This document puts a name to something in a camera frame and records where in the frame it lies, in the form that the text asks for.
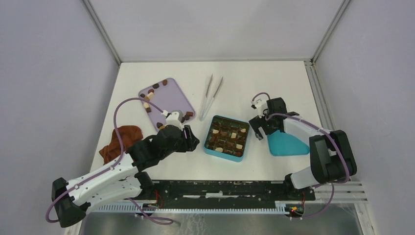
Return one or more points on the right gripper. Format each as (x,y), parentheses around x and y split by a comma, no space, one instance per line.
(257,122)

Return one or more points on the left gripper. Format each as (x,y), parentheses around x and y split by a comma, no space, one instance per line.
(190,143)

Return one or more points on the teal box lid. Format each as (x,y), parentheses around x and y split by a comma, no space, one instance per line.
(282,144)

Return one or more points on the teal chocolate box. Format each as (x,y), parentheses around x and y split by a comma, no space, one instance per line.
(232,137)

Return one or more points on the metal kitchen tongs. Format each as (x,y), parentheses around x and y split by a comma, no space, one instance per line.
(210,95)

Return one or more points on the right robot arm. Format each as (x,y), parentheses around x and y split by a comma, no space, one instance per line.
(330,153)

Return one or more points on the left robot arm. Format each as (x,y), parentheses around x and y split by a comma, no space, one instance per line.
(123,178)

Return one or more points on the purple tray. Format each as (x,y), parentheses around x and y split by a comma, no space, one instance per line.
(167,95)

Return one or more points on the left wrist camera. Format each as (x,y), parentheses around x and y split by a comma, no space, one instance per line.
(173,118)

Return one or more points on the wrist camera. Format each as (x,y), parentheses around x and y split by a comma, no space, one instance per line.
(173,118)
(261,106)

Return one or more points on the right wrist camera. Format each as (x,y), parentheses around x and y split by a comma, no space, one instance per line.
(261,106)

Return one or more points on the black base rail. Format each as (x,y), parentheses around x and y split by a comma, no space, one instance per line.
(205,195)

